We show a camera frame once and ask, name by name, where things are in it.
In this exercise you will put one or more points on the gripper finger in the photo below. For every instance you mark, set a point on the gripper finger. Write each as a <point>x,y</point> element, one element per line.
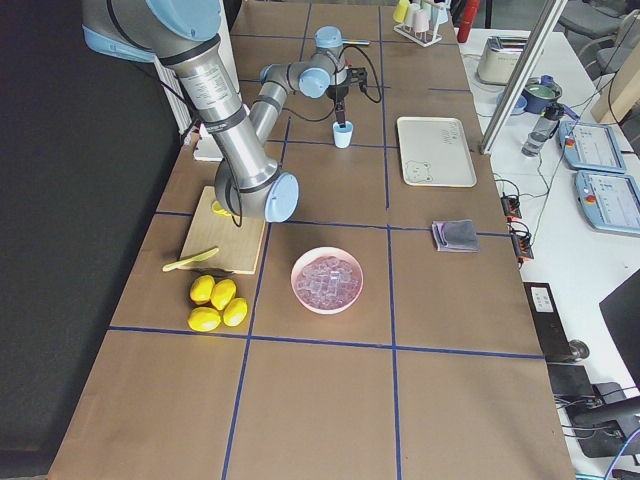
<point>339,111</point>

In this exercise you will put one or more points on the steel muddler with black tip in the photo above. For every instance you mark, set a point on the steel muddler with black tip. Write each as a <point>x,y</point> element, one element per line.
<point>356,42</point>

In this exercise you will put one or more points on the cream bear tray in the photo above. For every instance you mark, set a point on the cream bear tray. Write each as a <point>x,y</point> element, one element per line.
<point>434,152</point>

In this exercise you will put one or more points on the red bottle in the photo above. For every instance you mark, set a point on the red bottle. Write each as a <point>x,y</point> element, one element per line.
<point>467,20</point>

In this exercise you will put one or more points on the blue teach pendant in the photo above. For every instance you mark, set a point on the blue teach pendant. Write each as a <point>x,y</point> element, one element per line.
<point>609,202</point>
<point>590,146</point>

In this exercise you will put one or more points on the yellow green plastic knife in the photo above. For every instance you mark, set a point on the yellow green plastic knife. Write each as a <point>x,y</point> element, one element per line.
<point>205,255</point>

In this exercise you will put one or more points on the yellow cup on rack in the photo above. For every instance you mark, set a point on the yellow cup on rack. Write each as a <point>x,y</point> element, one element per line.
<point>401,11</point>

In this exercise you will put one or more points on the aluminium frame post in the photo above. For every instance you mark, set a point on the aluminium frame post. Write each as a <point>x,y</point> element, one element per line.
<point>522,71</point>

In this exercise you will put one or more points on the yellow lemon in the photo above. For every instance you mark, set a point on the yellow lemon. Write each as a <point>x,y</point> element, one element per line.
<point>235,312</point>
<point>201,289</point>
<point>223,293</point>
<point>204,319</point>

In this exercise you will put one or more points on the clear water bottle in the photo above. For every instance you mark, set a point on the clear water bottle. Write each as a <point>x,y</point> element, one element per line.
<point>545,127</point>

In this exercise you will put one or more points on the white cup rack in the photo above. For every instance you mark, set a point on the white cup rack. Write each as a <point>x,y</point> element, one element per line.
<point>439,11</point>

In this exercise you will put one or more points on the clear ice cubes pile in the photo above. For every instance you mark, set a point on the clear ice cubes pile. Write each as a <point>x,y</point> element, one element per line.
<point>328,283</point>

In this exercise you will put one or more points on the light blue cup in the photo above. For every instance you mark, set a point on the light blue cup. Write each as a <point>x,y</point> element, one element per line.
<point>342,134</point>

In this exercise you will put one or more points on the cream toaster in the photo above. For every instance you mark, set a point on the cream toaster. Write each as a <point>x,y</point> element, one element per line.
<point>499,58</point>

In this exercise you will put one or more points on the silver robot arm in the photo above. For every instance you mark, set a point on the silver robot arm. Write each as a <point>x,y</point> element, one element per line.
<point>184,37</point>

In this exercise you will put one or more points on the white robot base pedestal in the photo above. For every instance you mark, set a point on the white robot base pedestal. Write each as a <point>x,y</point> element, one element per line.
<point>206,148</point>

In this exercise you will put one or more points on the dark blue pot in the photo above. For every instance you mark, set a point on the dark blue pot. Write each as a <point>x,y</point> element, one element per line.
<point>539,92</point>

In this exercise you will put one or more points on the grey folded cloth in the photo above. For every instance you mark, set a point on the grey folded cloth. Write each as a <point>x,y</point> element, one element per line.
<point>455,236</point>

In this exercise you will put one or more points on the lemon slices row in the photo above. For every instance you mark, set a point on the lemon slices row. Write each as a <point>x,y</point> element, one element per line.
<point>218,209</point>

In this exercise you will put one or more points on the pink bowl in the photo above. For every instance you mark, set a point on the pink bowl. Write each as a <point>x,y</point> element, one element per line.
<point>314,254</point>

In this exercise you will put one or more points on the blue bowl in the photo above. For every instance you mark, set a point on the blue bowl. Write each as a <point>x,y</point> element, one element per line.
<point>520,105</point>

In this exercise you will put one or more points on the wooden cutting board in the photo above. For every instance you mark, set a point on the wooden cutting board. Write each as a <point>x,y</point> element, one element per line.
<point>239,247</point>

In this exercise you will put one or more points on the pink cup on rack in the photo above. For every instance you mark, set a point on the pink cup on rack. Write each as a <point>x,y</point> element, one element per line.
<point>420,21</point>

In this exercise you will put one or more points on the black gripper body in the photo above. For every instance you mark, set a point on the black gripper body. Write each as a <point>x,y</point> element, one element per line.
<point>336,92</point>

